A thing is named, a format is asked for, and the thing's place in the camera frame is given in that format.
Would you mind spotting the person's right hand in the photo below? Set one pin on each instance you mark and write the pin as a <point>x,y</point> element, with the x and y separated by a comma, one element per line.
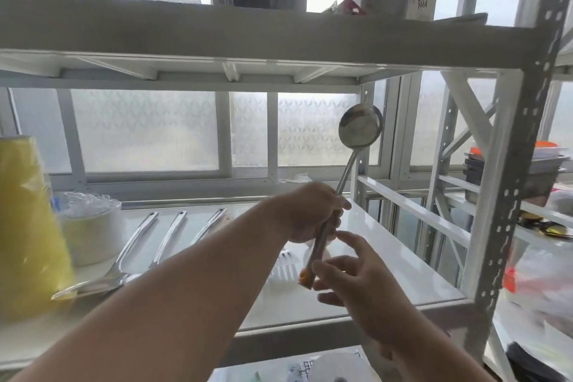
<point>376,292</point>

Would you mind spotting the person's left hand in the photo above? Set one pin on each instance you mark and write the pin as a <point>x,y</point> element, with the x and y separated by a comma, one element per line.
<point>309,209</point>

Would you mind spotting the person's left fingers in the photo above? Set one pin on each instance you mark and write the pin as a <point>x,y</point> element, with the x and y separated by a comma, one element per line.
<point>342,205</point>

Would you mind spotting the person's right thumb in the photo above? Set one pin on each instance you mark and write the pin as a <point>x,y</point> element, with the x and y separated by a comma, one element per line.
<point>333,266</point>

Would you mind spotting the steel ladle with orange tip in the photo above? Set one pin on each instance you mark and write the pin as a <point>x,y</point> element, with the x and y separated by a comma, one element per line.
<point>360,126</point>

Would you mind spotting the person's right forearm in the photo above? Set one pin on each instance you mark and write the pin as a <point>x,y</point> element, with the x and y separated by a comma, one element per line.
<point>429,357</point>

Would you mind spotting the person's left forearm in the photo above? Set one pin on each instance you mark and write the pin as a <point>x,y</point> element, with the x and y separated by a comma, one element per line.
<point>179,296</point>

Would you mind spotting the pack of clear plastic forks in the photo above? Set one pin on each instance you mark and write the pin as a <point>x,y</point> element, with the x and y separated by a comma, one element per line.
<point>283,267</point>

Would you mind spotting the steel spatula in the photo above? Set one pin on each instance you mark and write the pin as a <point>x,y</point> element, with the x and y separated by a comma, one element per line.
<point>134,240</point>
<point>172,234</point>
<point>210,225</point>

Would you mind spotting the stack of steel trays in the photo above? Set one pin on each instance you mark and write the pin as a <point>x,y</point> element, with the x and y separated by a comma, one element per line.
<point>483,175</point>

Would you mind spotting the white metal shelf rack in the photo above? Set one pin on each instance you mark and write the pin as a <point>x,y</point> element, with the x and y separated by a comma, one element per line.
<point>224,32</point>
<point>468,99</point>

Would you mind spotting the red packet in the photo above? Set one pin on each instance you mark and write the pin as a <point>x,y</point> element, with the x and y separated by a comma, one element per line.
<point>351,6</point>

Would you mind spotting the black and yellow lids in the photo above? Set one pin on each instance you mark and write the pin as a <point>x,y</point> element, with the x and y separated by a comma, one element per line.
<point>546,225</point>

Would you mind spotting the clear plastic bag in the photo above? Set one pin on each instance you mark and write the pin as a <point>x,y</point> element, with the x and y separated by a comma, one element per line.
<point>541,278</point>

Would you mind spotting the frosted glass window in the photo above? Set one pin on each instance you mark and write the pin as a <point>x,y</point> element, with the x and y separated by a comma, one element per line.
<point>143,131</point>

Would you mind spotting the small white labelled box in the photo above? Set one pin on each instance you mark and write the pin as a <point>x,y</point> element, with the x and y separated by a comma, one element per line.
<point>421,3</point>

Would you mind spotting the stack of clear plastic cups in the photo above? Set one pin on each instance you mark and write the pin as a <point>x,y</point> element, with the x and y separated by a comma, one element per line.
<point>92,225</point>

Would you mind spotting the yellow plastic bag roll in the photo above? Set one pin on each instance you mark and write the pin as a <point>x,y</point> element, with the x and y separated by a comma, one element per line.
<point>27,225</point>

